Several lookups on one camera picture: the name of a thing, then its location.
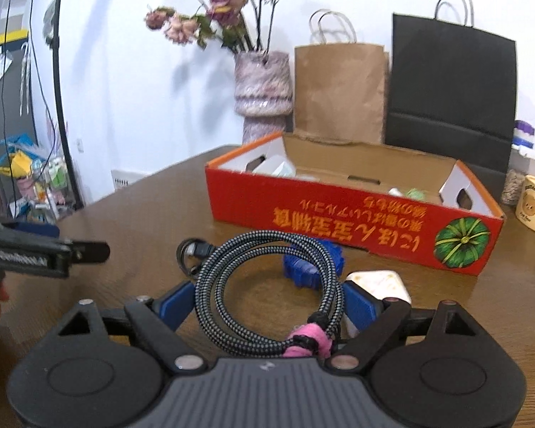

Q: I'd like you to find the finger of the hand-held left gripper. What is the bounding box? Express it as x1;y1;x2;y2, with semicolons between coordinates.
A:
13;221;62;239
69;241;111;265

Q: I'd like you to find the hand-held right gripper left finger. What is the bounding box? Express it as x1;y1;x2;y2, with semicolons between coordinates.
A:
56;281;206;373

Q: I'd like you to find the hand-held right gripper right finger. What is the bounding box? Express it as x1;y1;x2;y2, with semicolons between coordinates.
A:
325;282;478;372

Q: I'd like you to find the pink velcro strap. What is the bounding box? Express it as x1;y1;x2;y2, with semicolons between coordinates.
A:
283;323;335;360

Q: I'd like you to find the black white braided cable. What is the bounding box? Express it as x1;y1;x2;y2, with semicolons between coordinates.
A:
194;230;346;360

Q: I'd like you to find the red cardboard box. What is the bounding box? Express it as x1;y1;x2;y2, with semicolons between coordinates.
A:
205;131;505;277

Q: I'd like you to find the pile of colourful clutter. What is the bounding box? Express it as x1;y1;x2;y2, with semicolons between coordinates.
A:
0;131;78;224

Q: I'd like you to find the grey metal cabinet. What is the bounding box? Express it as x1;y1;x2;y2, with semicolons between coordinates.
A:
0;42;39;215

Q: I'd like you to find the black stand pole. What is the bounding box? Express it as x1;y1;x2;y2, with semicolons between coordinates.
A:
49;0;85;210

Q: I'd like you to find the clear grain jar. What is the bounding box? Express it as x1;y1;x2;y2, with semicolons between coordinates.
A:
500;145;535;207

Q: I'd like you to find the brown paper bag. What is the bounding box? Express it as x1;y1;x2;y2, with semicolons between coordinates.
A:
293;9;391;146

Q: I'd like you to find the pink marbled ceramic vase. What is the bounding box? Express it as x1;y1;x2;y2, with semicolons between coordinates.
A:
234;51;294;143

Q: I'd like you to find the purple lid container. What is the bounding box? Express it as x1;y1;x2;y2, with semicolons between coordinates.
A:
513;120;535;148

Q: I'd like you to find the black paper bag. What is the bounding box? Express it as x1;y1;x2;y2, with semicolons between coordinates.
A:
383;0;518;188

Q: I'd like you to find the small black cable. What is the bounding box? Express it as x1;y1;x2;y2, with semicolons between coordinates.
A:
176;238;215;277

